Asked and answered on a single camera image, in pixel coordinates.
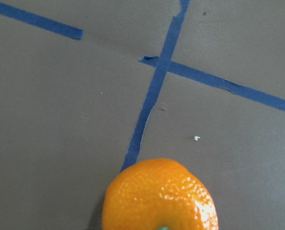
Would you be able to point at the orange fruit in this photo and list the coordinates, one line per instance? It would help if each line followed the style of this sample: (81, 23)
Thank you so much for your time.
(158, 193)

